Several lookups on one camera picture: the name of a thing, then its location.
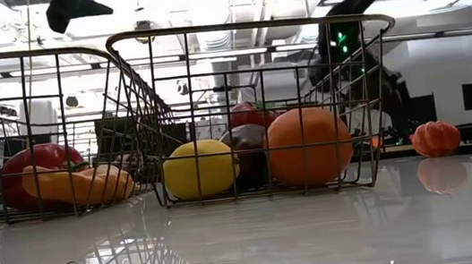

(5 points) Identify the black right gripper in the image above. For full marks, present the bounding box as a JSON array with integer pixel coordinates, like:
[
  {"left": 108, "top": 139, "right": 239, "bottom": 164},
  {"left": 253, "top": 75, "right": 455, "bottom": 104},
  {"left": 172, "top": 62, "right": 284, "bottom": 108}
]
[{"left": 305, "top": 46, "right": 409, "bottom": 119}]

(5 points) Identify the metal wire basket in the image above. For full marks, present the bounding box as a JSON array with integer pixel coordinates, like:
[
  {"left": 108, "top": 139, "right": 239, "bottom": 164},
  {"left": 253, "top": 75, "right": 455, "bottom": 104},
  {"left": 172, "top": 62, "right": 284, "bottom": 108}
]
[
  {"left": 104, "top": 0, "right": 416, "bottom": 218},
  {"left": 0, "top": 29, "right": 187, "bottom": 227}
]

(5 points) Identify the orange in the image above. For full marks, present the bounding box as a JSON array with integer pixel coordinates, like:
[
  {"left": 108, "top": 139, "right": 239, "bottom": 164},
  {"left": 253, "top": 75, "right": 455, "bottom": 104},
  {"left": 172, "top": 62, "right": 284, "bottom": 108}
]
[{"left": 262, "top": 101, "right": 358, "bottom": 192}]

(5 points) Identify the small red round fruit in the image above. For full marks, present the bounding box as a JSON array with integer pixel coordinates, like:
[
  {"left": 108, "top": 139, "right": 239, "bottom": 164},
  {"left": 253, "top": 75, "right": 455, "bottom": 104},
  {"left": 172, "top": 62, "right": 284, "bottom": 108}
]
[{"left": 227, "top": 97, "right": 284, "bottom": 134}]

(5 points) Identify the dark red apple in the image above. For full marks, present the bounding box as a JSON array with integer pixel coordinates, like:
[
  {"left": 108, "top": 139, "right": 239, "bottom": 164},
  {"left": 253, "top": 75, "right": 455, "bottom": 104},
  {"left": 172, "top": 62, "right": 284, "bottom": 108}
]
[{"left": 217, "top": 121, "right": 275, "bottom": 192}]

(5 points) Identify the red bell pepper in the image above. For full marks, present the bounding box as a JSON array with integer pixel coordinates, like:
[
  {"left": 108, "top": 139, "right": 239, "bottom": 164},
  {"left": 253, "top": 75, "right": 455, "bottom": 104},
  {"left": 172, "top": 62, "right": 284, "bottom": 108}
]
[{"left": 0, "top": 139, "right": 92, "bottom": 214}]

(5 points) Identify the long orange pepper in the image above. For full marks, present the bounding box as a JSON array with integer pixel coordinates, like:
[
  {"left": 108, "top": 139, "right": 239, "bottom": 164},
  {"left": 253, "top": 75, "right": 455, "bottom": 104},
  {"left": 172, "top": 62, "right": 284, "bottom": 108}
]
[{"left": 18, "top": 152, "right": 138, "bottom": 215}]

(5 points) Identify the yellow lemon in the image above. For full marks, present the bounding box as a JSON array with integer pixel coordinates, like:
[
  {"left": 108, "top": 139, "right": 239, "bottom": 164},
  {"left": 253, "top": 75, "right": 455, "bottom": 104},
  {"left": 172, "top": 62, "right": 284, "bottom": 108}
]
[{"left": 159, "top": 135, "right": 245, "bottom": 203}]

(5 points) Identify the ribbed orange-red tomato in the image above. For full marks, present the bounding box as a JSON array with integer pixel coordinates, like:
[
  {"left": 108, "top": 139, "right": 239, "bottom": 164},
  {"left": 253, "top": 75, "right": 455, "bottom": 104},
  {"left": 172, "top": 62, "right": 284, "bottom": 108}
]
[{"left": 409, "top": 117, "right": 464, "bottom": 161}]

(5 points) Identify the round black ceiling fixture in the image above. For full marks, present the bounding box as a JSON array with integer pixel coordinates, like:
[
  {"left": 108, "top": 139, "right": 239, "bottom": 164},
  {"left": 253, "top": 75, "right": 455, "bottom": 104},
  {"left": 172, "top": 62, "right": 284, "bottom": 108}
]
[{"left": 134, "top": 19, "right": 157, "bottom": 44}]

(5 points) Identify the grey horizontal pipe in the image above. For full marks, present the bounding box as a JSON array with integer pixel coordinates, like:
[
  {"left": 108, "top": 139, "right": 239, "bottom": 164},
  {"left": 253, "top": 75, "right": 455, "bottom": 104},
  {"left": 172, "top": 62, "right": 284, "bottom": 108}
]
[{"left": 380, "top": 25, "right": 472, "bottom": 47}]

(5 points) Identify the white column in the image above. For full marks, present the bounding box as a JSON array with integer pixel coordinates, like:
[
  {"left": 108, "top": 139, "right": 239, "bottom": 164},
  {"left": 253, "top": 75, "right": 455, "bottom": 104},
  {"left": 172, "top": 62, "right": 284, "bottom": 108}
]
[{"left": 17, "top": 96, "right": 62, "bottom": 149}]

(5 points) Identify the large black monitor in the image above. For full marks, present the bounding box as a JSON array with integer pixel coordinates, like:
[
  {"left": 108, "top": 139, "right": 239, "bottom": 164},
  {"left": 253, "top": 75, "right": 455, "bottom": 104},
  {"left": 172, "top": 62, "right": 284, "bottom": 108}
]
[{"left": 93, "top": 108, "right": 190, "bottom": 167}]

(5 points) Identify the silver ceiling duct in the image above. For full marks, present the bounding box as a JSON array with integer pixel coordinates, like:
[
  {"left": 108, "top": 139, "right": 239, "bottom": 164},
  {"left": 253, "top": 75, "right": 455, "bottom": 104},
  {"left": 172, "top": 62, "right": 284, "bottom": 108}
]
[{"left": 183, "top": 0, "right": 238, "bottom": 55}]

